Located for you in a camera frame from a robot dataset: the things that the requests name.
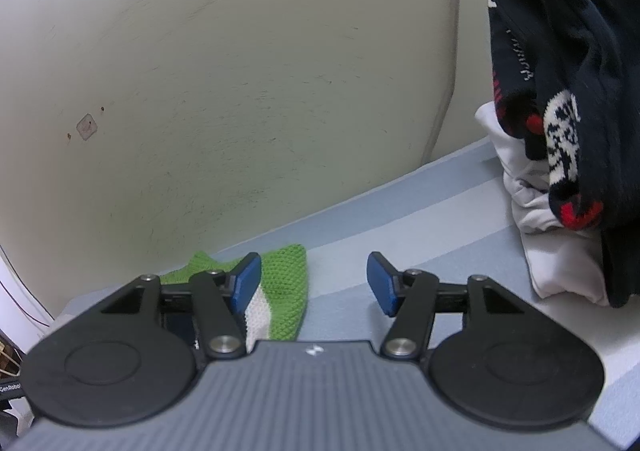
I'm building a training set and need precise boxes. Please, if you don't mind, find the white garment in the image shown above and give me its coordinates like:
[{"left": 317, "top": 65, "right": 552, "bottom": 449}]
[{"left": 474, "top": 101, "right": 612, "bottom": 308}]

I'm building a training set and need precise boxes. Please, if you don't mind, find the thin wall cable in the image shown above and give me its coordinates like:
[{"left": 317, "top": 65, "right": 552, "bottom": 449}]
[{"left": 0, "top": 278, "right": 52, "bottom": 328}]

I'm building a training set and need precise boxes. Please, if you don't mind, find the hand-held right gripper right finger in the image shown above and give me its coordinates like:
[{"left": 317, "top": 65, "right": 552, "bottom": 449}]
[{"left": 366, "top": 251, "right": 532, "bottom": 362}]

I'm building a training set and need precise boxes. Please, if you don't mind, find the green knit sweater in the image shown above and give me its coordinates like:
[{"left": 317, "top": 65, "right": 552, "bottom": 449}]
[{"left": 159, "top": 244, "right": 309, "bottom": 343}]

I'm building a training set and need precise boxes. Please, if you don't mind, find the clear wall sticker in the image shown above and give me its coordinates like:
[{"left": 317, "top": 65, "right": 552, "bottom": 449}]
[{"left": 75, "top": 114, "right": 99, "bottom": 140}]

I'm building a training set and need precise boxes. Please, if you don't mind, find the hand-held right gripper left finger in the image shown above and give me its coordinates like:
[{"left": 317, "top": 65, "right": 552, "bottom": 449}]
[{"left": 100, "top": 253, "right": 263, "bottom": 360}]

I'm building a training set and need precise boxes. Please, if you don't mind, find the striped bed sheet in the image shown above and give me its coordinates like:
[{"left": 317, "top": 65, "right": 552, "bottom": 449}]
[{"left": 52, "top": 138, "right": 640, "bottom": 451}]

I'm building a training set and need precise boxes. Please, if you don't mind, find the navy patterned sweater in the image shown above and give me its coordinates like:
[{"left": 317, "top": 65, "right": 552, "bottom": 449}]
[{"left": 486, "top": 0, "right": 640, "bottom": 310}]

